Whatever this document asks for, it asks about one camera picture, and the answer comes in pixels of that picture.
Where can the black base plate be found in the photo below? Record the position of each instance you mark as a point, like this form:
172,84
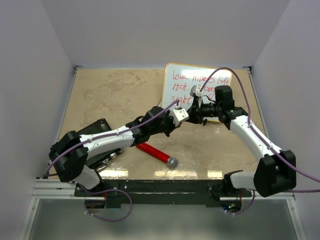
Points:
163,192

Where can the red toy microphone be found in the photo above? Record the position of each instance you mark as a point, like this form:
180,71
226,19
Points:
170,161

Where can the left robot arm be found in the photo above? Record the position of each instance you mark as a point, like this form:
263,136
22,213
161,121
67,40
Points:
139,131

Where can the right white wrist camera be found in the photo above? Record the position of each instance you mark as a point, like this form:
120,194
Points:
197,95

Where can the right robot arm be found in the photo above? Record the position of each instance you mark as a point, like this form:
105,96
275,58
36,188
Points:
274,173

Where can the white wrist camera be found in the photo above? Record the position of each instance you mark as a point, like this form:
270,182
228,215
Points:
197,95
179,115

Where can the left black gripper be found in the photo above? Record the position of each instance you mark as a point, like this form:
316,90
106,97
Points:
173,126

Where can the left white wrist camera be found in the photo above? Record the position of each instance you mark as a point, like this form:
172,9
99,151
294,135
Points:
179,115

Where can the yellow framed whiteboard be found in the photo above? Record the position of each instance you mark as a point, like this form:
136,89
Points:
180,78

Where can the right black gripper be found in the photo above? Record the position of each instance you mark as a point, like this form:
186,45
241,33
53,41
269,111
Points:
194,117

